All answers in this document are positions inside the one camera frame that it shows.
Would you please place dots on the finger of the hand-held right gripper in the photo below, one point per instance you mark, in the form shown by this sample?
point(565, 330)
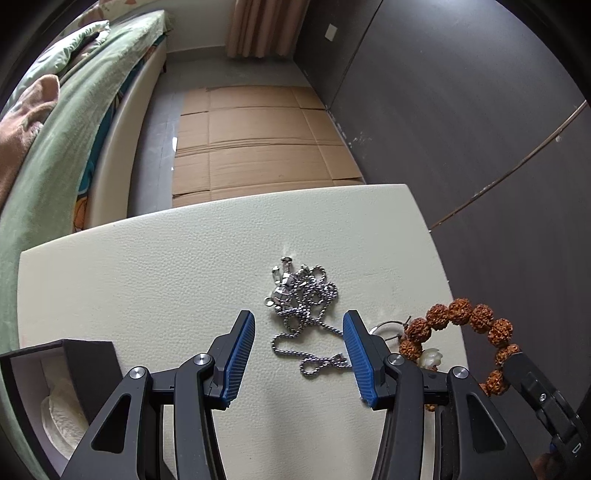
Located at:
point(531, 383)

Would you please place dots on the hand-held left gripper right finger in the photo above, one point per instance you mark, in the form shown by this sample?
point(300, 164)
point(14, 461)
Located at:
point(362, 360)

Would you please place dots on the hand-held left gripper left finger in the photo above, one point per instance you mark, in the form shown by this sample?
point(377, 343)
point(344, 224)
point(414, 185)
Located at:
point(238, 355)

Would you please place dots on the black cardboard box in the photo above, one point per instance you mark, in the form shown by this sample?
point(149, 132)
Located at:
point(92, 364)

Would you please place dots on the white scrunchie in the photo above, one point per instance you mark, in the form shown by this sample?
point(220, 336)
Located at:
point(60, 415)

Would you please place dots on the white leather ottoman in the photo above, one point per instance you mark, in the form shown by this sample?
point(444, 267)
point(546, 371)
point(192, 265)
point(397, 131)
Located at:
point(138, 277)

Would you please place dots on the flattened cardboard sheet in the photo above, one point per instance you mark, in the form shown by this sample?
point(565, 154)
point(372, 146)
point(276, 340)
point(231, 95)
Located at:
point(258, 152)

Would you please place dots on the dark grey wardrobe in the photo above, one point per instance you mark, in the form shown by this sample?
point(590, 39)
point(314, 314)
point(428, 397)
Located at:
point(461, 115)

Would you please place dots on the bed with green sheet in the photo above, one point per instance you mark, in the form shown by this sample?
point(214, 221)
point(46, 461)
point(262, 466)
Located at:
point(55, 161)

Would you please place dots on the peach fleece blanket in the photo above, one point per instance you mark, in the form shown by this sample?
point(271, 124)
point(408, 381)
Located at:
point(23, 129)

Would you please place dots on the pink curtain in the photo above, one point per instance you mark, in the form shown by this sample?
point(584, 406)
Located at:
point(263, 27)

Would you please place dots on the light green duvet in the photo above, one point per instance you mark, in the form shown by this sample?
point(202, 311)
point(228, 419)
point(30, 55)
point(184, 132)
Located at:
point(78, 39)

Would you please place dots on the white wall socket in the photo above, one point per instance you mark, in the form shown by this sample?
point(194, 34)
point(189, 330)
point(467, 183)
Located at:
point(331, 32)

